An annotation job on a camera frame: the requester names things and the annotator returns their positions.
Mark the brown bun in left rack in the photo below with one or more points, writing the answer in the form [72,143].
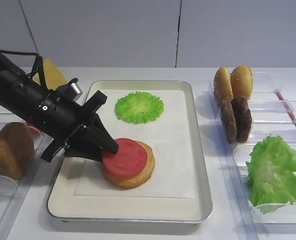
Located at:
[16,150]

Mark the yellow cheese slice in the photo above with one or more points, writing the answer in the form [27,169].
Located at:
[53,77]

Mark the dark meat patty right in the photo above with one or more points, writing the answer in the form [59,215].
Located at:
[243,118]

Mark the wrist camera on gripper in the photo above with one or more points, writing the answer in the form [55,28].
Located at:
[71,90]

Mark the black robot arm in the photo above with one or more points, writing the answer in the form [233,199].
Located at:
[25,94]

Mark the golden bun half right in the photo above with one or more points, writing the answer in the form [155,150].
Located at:
[242,80]

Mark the large green lettuce leaf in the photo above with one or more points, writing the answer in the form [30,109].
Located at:
[272,174]

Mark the bottom bun slice on tray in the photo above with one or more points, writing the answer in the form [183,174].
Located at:
[136,180]

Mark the clear acrylic rack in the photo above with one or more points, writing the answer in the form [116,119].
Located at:
[272,115]
[13,192]

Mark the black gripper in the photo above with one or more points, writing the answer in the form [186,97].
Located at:
[77,129]

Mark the clear acrylic right rack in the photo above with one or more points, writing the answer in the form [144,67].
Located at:
[272,115]

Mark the clear acrylic left rack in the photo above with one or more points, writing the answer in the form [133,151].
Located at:
[13,192]

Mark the white paper liner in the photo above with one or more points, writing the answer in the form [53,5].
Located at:
[170,140]

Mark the round green lettuce piece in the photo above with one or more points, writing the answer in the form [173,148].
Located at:
[139,108]

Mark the metal baking tray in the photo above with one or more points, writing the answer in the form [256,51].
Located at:
[62,202]

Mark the brown meat patty left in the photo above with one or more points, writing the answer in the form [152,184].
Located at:
[228,119]

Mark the red tomato slice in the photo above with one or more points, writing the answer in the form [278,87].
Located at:
[130,159]
[33,129]

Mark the sesame bun half left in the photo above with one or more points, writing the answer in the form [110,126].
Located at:
[222,84]

